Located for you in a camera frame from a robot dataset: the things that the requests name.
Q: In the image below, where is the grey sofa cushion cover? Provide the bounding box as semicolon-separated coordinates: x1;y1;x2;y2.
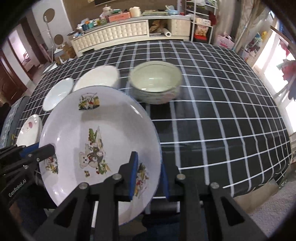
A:
1;96;29;149

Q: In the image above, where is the white metal shelf rack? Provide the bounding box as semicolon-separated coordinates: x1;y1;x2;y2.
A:
185;1;219;44

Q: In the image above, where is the spin mop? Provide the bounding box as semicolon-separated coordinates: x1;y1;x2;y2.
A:
43;16;63;64

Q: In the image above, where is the cream cylindrical canister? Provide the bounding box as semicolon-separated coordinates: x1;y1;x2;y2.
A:
129;6;142;18

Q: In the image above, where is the large pink petal plate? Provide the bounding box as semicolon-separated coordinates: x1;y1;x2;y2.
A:
16;114;43;147

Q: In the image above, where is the orange box on cabinet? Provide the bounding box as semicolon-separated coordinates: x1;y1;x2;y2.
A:
108;12;131;23

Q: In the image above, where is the black white grid tablecloth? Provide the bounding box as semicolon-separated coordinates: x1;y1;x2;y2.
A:
18;41;292;196

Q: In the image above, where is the rolled white paper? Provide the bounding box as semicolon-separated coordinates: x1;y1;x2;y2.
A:
162;28;171;37

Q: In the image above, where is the green patterned bowl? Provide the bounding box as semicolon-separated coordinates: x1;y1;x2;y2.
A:
128;61;183;104

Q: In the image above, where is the white cream bowl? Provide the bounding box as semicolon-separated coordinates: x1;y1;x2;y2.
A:
72;65;120;92

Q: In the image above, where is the pink gift bag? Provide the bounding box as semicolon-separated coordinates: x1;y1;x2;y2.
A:
214;35;235;49

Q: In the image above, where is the light blue bowl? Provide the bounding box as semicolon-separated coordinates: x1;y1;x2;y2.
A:
42;78;74;111

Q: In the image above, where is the cartoon bear plate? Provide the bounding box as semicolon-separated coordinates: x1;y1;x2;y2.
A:
39;86;162;225

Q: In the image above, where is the cream TV cabinet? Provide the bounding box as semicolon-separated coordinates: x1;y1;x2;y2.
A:
71;15;191;57

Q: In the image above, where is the brown wooden door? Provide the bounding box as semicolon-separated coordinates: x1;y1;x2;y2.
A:
0;50;27;105

